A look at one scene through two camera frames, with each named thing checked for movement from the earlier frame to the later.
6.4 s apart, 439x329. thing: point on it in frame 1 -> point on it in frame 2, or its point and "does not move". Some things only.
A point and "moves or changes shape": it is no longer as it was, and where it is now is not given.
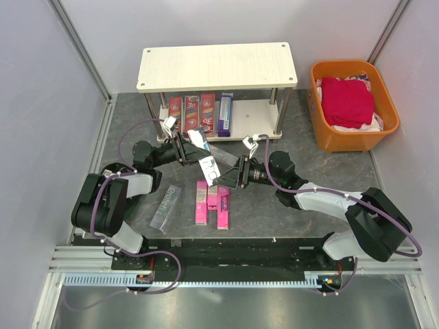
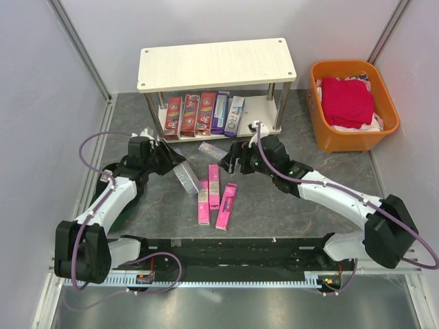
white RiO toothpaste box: x=208 y=165 -> x=234 y=116
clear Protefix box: x=158 y=221 -> x=188 y=177
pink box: x=202 y=203 does not move
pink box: x=223 y=204 moves or changes shape
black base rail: x=233 y=256 does not move
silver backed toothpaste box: x=191 y=109 does not move
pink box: x=212 y=197 does not move
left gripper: x=186 y=151 -> x=163 y=149
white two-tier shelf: x=193 y=68 does not move
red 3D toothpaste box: x=207 y=113 does not move
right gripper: x=238 y=175 -> x=228 y=162
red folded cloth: x=347 y=103 does not move
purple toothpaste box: x=225 y=115 moves or changes shape
